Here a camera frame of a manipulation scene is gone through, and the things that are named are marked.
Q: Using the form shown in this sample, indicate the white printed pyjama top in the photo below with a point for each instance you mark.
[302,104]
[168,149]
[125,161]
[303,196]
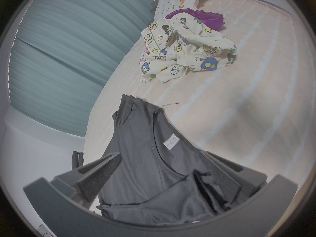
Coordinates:
[172,58]

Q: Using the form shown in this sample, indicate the black T-shirt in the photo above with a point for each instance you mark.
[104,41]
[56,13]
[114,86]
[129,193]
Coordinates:
[153,171]

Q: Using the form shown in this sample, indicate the purple garment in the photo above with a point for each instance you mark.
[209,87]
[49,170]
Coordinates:
[212,20]

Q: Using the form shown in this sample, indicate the blue-green curtain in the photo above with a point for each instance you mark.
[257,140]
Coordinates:
[61,88]
[86,13]

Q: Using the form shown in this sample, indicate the pink garment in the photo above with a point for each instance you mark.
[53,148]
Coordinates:
[147,50]

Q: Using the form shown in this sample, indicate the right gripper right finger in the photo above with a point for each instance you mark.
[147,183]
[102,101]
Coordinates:
[246,179]

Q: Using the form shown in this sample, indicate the bed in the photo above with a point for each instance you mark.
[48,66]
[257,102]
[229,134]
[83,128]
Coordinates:
[246,95]

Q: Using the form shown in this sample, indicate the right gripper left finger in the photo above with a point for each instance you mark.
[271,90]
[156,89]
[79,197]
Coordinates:
[96,179]

